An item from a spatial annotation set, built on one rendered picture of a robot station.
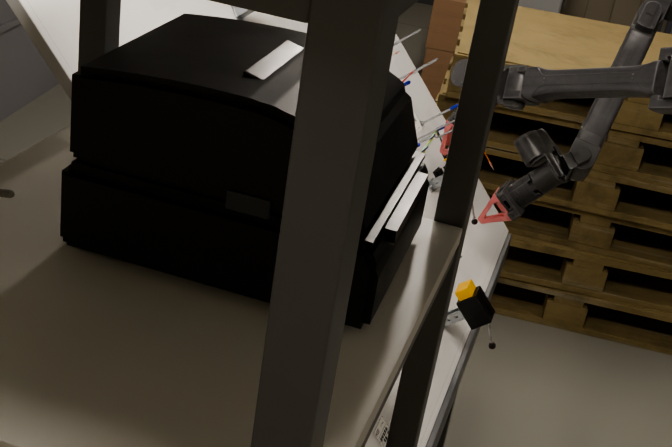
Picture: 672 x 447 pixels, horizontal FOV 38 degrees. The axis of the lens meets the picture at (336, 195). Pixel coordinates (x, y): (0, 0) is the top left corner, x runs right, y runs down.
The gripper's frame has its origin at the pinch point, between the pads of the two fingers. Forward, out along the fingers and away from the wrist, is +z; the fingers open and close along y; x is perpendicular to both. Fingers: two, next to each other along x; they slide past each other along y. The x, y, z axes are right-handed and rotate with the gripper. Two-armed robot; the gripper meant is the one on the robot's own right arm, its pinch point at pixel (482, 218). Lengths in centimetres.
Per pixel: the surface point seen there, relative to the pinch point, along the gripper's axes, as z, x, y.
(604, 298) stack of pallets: 40, 71, -151
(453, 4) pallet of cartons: 67, -62, -323
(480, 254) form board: 8.1, 7.4, -6.1
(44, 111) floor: 232, -140, -195
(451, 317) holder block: 5.3, 8.5, 30.3
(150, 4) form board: -4, -65, 67
